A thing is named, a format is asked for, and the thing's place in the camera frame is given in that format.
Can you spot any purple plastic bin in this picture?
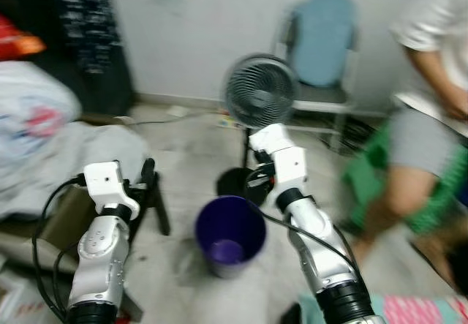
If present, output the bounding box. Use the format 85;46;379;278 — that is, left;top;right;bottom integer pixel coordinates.
194;196;268;279

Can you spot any grey cloth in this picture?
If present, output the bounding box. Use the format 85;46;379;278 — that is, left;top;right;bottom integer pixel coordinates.
0;123;151;219

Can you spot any grey electric floor fan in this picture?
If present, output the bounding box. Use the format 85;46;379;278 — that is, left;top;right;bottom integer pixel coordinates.
216;53;301;208

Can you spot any white bag with red print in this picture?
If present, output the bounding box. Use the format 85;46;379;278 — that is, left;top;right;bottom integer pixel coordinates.
0;61;81;164

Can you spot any person in white shirt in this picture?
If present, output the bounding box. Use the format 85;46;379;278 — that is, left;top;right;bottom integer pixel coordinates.
351;0;468;266

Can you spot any light blue towel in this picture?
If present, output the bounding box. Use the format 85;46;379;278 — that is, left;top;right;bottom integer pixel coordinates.
289;0;359;89

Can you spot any black white-patterned hanging cloth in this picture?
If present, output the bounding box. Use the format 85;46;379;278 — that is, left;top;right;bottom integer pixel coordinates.
44;0;136;116

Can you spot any orange red item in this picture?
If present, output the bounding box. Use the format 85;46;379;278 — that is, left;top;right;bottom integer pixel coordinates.
0;13;45;58

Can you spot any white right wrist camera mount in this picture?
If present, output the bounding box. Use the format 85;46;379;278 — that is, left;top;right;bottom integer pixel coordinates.
249;124;306;197

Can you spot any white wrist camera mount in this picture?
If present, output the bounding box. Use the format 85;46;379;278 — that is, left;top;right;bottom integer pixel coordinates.
82;161;141;220
249;124;306;197

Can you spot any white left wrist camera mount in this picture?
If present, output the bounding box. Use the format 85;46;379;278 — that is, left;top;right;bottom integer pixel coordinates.
82;161;141;220

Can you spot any metal frame chair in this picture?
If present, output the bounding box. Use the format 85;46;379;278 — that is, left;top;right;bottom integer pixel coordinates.
274;6;363;153

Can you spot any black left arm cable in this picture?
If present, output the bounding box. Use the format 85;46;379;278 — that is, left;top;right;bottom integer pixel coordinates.
33;178;92;321

